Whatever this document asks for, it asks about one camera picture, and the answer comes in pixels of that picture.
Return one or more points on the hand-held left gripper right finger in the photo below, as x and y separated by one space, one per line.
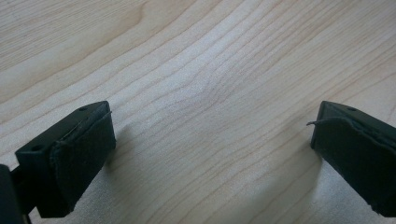
358 152

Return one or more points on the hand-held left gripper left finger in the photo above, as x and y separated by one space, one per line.
71 155

